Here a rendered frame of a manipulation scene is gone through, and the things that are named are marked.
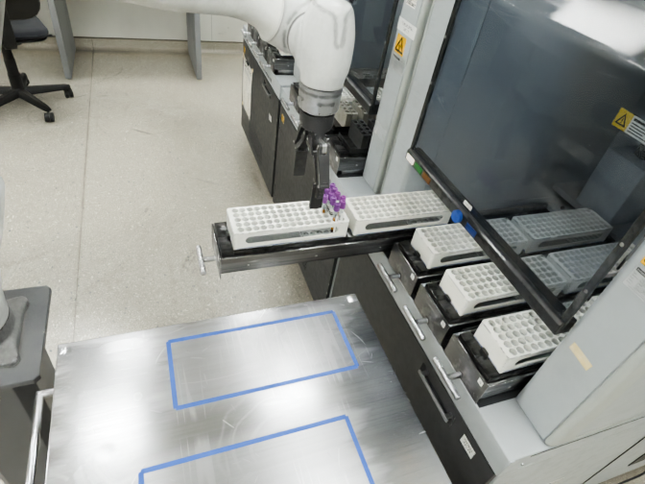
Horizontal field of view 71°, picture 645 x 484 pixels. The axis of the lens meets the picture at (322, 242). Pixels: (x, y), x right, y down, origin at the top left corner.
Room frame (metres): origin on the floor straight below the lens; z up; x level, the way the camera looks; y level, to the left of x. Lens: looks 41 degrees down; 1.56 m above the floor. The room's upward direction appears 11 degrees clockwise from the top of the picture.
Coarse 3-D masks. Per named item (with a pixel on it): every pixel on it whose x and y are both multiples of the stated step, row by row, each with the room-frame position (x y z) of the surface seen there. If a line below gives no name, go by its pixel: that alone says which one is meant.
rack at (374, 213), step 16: (416, 192) 1.10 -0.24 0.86; (432, 192) 1.12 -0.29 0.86; (352, 208) 0.96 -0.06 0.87; (368, 208) 0.98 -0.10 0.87; (384, 208) 0.99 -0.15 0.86; (400, 208) 1.02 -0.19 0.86; (416, 208) 1.02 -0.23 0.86; (432, 208) 1.04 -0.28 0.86; (352, 224) 0.93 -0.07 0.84; (368, 224) 0.98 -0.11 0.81; (384, 224) 1.00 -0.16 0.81; (400, 224) 1.01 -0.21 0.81; (416, 224) 1.00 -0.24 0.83; (432, 224) 1.02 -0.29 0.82
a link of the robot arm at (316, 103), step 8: (304, 88) 0.87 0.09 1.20; (304, 96) 0.87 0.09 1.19; (312, 96) 0.86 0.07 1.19; (320, 96) 0.86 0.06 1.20; (328, 96) 0.86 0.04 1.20; (336, 96) 0.88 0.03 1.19; (304, 104) 0.87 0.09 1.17; (312, 104) 0.86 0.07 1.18; (320, 104) 0.86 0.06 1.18; (328, 104) 0.86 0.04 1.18; (336, 104) 0.88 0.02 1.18; (312, 112) 0.86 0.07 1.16; (320, 112) 0.86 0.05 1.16; (328, 112) 0.87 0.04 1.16
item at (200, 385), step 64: (256, 320) 0.58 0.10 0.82; (320, 320) 0.61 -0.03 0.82; (64, 384) 0.37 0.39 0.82; (128, 384) 0.39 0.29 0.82; (192, 384) 0.41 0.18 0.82; (256, 384) 0.44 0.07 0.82; (320, 384) 0.46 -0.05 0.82; (384, 384) 0.49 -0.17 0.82; (64, 448) 0.27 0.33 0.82; (128, 448) 0.29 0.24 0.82; (192, 448) 0.30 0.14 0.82; (256, 448) 0.32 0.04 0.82; (320, 448) 0.34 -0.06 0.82; (384, 448) 0.36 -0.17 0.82
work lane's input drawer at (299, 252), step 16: (224, 224) 0.86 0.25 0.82; (448, 224) 1.04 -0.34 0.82; (224, 240) 0.80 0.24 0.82; (320, 240) 0.87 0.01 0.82; (336, 240) 0.89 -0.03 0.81; (352, 240) 0.91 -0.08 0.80; (368, 240) 0.92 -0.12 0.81; (384, 240) 0.94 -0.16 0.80; (400, 240) 0.96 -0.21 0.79; (208, 256) 0.80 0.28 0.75; (224, 256) 0.76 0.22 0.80; (240, 256) 0.77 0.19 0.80; (256, 256) 0.78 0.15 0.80; (272, 256) 0.80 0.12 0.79; (288, 256) 0.82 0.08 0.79; (304, 256) 0.84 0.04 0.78; (320, 256) 0.86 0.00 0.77; (336, 256) 0.88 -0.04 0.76; (224, 272) 0.75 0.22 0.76
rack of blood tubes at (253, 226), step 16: (240, 208) 0.88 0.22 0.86; (256, 208) 0.90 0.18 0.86; (272, 208) 0.91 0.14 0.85; (288, 208) 0.91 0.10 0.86; (304, 208) 0.92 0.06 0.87; (320, 208) 0.94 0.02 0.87; (240, 224) 0.82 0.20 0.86; (256, 224) 0.84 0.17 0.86; (272, 224) 0.84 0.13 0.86; (288, 224) 0.85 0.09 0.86; (304, 224) 0.86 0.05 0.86; (320, 224) 0.87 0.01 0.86; (336, 224) 0.89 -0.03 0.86; (240, 240) 0.78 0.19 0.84; (256, 240) 0.83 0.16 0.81; (272, 240) 0.84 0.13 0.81; (288, 240) 0.84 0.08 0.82
